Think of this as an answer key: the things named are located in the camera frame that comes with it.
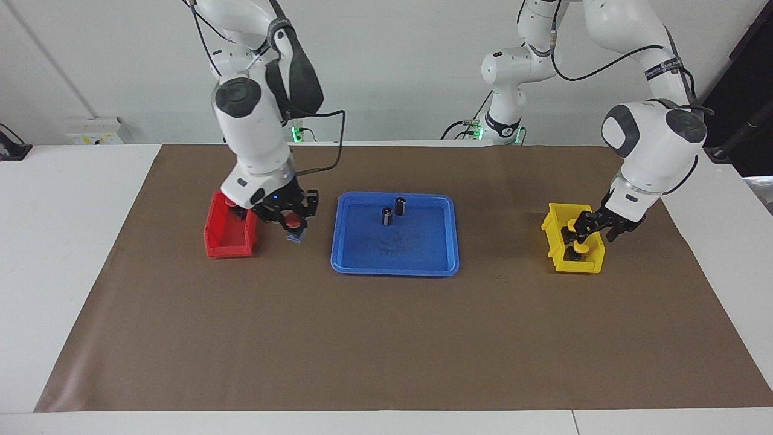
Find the blue plastic tray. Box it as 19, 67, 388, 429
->
330, 192, 460, 277

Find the yellow plastic bin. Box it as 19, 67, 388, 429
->
540, 202, 605, 274

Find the red plastic bin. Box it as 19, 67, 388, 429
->
204, 190, 262, 259

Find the brown table mat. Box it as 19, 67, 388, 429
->
34, 144, 773, 413

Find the black curtain panel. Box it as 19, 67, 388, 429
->
701, 0, 773, 177

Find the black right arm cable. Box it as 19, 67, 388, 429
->
284, 110, 346, 177

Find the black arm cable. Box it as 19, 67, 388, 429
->
551, 18, 716, 117
284, 110, 346, 177

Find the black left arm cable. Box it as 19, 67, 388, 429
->
551, 18, 716, 117

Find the black base cable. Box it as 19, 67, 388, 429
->
440, 91, 493, 141

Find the white wall socket box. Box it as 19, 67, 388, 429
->
65, 117, 125, 146

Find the black clamp mount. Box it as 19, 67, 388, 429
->
0, 124, 33, 161

